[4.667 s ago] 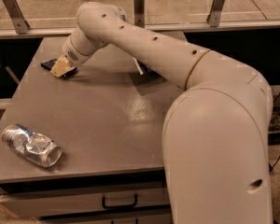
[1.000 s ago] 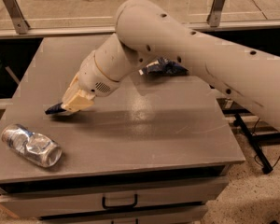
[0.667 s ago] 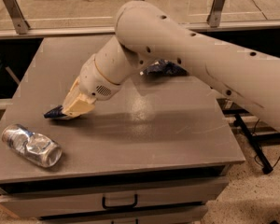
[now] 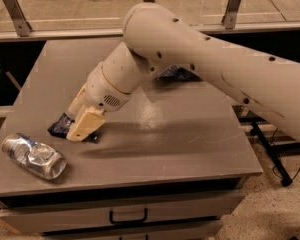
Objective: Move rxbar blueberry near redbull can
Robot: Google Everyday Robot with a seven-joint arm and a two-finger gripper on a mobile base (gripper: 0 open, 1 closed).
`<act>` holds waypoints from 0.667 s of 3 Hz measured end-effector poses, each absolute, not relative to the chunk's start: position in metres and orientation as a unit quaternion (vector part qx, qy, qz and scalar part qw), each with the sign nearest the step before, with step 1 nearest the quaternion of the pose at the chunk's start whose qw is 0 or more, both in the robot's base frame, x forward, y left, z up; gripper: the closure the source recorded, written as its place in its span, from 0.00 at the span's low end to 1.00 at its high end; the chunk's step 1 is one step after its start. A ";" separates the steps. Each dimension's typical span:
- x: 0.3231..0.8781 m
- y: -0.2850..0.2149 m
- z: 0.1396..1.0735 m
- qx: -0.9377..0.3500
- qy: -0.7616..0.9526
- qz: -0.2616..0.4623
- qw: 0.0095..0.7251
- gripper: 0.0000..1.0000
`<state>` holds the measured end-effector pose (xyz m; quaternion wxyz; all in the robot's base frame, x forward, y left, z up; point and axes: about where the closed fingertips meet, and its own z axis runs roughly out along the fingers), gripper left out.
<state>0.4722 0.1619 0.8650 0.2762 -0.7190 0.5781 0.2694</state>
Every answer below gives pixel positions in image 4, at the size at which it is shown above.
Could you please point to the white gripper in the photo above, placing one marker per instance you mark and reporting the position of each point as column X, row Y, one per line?
column 102, row 90

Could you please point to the blue rxbar blueberry wrapper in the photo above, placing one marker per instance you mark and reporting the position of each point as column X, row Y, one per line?
column 61, row 127

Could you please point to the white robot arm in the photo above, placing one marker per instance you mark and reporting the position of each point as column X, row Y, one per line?
column 155, row 39

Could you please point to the crushed silver redbull can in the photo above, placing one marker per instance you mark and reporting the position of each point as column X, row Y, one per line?
column 38, row 158

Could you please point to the blue chip bag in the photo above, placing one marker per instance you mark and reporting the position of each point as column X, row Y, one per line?
column 176, row 73

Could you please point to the grey drawer cabinet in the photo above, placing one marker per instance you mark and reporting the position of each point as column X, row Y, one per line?
column 176, row 149

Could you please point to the black metal floor stand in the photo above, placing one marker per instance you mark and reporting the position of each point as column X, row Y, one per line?
column 285, row 178

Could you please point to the left metal railing bracket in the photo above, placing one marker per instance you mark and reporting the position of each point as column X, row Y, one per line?
column 21, row 25

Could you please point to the black upper drawer handle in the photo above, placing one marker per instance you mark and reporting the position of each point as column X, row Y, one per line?
column 128, row 216

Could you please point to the black drawer handle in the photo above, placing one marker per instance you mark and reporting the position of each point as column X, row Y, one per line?
column 134, row 237
column 128, row 216

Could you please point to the black lower drawer handle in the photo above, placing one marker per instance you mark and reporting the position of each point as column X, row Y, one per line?
column 134, row 237

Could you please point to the right metal railing bracket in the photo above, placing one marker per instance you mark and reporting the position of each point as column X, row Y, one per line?
column 230, row 16

